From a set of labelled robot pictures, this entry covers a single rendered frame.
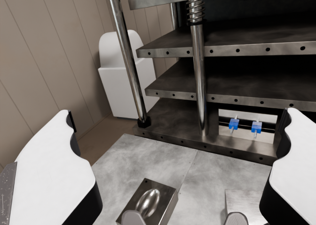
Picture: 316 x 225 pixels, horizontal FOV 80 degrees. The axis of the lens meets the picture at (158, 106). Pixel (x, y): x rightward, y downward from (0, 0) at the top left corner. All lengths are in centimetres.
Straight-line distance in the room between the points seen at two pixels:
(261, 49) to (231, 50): 12
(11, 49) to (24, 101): 55
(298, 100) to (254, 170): 36
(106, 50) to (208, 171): 209
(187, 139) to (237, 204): 53
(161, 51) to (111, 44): 160
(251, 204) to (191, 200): 24
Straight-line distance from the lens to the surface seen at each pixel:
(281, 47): 93
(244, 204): 73
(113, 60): 261
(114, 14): 108
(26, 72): 254
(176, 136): 117
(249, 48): 93
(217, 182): 91
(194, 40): 92
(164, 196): 80
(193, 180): 92
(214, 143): 111
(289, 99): 102
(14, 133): 256
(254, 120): 107
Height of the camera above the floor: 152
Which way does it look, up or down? 29 degrees down
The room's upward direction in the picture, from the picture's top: 11 degrees counter-clockwise
